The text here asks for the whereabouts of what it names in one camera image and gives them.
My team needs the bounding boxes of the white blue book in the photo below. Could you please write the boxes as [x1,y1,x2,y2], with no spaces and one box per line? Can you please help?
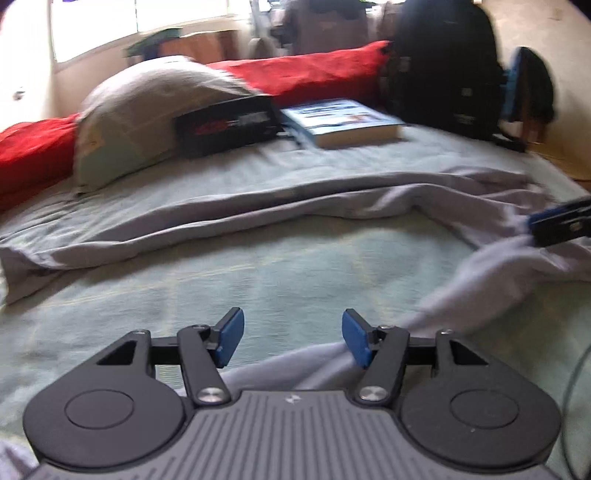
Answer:
[281,98,407,150]

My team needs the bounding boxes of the metal clothes rack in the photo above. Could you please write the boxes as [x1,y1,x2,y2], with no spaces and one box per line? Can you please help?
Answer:
[249,0,278,58]

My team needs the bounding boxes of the hanging clothes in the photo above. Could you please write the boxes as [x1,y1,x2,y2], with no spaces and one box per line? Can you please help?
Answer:
[286,0,370,54]

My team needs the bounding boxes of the red folded quilt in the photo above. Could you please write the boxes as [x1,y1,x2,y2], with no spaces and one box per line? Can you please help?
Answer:
[0,113,81,213]

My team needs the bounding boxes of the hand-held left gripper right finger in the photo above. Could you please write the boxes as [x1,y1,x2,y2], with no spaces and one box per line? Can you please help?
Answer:
[341,308,490,409]

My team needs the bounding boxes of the black backpack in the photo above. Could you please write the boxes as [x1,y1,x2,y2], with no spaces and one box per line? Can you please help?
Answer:
[379,0,527,153]

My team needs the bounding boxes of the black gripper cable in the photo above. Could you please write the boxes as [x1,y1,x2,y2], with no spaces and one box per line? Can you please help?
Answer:
[564,344,591,480]

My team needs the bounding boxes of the grey pants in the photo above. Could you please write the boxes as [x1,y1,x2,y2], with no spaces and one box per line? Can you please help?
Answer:
[0,167,591,402]

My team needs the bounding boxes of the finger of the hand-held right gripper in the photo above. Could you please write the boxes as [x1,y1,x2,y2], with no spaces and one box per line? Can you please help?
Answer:
[533,216,591,248]
[527,196,591,228]

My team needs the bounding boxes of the window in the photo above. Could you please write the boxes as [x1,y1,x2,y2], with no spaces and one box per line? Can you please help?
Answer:
[48,0,252,63]

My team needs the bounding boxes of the black printed pouch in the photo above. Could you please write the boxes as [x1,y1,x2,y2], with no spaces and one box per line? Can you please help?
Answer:
[172,95,283,160]

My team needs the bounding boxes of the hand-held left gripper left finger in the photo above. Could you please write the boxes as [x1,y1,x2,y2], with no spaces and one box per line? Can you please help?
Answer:
[95,307,245,409]

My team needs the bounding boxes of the grey green pillow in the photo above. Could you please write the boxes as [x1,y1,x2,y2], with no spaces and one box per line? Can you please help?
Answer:
[74,55,259,197]

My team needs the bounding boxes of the blue dark garment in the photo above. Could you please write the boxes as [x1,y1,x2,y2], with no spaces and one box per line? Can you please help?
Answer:
[501,46,555,127]

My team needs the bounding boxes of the long red quilt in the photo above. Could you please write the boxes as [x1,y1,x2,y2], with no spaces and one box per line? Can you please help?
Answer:
[205,41,393,109]

